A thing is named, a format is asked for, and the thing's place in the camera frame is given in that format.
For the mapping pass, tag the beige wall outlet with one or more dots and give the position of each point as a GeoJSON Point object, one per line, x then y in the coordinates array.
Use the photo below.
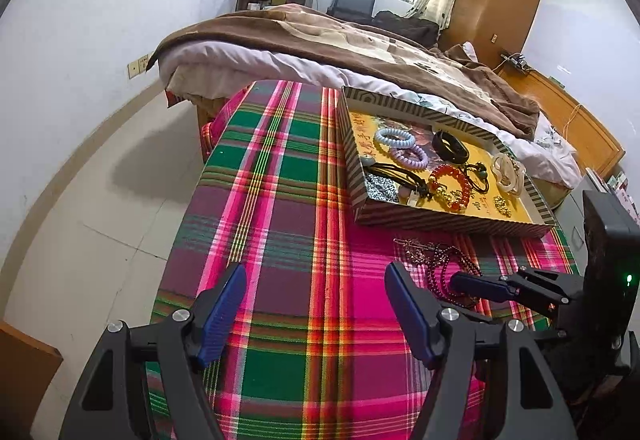
{"type": "Point", "coordinates": [138, 67]}

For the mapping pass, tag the plaid tablecloth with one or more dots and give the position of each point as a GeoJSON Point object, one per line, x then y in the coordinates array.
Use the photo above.
{"type": "Point", "coordinates": [300, 230]}

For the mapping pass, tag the floral box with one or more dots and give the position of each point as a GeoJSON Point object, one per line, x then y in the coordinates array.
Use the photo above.
{"type": "Point", "coordinates": [627, 195]}

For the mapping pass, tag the dark bag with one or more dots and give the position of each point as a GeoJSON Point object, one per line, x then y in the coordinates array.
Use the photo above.
{"type": "Point", "coordinates": [405, 25]}

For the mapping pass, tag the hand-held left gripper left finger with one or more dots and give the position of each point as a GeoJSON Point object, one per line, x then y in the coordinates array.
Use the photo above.
{"type": "Point", "coordinates": [225, 310]}

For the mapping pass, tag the wooden board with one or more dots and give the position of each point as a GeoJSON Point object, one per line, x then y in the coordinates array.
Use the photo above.
{"type": "Point", "coordinates": [25, 380]}

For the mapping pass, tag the floral pillow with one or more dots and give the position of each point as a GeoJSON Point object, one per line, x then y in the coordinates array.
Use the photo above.
{"type": "Point", "coordinates": [552, 140]}

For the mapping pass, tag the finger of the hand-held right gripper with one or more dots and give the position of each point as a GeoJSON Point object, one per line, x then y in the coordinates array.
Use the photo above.
{"type": "Point", "coordinates": [555, 282]}
{"type": "Point", "coordinates": [480, 286]}

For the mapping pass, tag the black television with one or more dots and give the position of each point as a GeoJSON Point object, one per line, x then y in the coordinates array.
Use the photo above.
{"type": "Point", "coordinates": [354, 3]}

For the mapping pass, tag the black leather wristband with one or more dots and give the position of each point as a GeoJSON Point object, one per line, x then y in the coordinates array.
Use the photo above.
{"type": "Point", "coordinates": [442, 150]}

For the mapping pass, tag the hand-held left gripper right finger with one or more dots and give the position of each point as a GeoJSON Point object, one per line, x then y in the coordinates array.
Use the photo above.
{"type": "Point", "coordinates": [407, 315]}

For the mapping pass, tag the power strip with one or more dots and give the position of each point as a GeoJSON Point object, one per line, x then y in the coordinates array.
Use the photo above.
{"type": "Point", "coordinates": [515, 60]}

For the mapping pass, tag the grey drawer cabinet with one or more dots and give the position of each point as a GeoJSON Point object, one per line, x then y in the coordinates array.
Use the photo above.
{"type": "Point", "coordinates": [570, 225]}

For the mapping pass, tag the clear hair claw clip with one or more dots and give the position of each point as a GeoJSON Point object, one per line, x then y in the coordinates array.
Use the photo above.
{"type": "Point", "coordinates": [500, 180]}

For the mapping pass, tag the wooden headboard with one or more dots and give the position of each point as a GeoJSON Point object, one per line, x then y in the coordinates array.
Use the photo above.
{"type": "Point", "coordinates": [575, 120]}

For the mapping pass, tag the striped cardboard box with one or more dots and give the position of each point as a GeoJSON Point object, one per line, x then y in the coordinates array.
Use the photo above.
{"type": "Point", "coordinates": [360, 200]}

